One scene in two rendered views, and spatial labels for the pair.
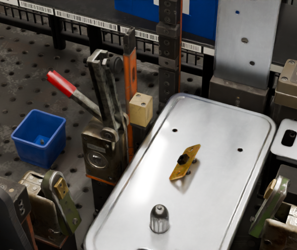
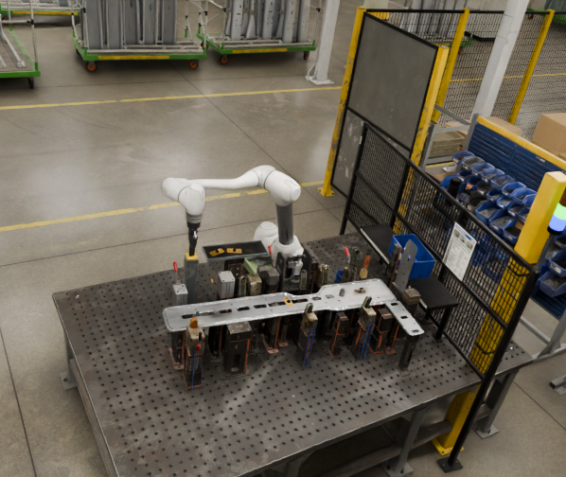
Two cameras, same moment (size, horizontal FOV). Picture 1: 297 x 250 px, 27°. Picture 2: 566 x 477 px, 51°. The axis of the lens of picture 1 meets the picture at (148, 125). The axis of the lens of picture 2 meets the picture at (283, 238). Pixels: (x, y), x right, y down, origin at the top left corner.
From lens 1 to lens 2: 2.71 m
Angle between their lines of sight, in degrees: 33
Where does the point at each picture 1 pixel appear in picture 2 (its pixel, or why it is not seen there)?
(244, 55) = (402, 278)
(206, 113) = (380, 287)
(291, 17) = (434, 284)
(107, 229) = (329, 288)
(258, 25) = (407, 270)
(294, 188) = (381, 312)
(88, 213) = not seen: hidden behind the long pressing
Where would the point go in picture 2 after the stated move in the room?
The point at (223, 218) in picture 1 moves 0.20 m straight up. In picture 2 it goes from (356, 303) to (363, 275)
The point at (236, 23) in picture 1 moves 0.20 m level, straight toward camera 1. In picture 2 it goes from (403, 267) to (379, 275)
